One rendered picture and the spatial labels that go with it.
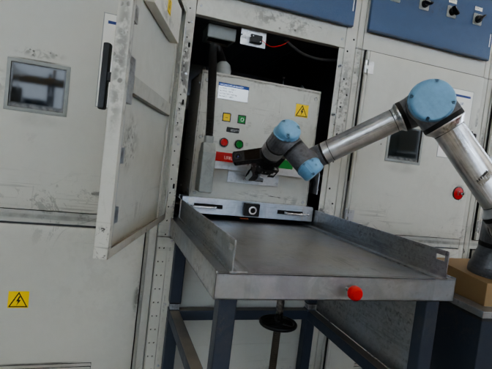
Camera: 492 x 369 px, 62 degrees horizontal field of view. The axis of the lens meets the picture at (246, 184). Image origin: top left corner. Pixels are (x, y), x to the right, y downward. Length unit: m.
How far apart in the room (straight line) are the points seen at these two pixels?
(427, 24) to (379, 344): 1.29
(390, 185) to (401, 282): 0.82
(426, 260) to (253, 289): 0.51
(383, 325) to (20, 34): 1.41
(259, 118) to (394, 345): 0.90
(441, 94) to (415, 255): 0.44
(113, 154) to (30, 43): 0.70
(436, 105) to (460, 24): 0.93
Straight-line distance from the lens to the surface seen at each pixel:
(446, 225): 2.06
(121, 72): 0.90
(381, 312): 1.37
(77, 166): 1.46
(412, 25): 1.94
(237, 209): 1.59
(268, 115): 1.63
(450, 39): 2.06
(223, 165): 1.53
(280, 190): 1.65
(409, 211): 1.91
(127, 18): 0.92
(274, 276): 0.90
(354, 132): 1.37
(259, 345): 1.75
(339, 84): 1.73
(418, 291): 1.11
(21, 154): 1.48
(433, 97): 1.22
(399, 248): 1.28
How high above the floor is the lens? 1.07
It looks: 3 degrees down
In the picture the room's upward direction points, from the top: 7 degrees clockwise
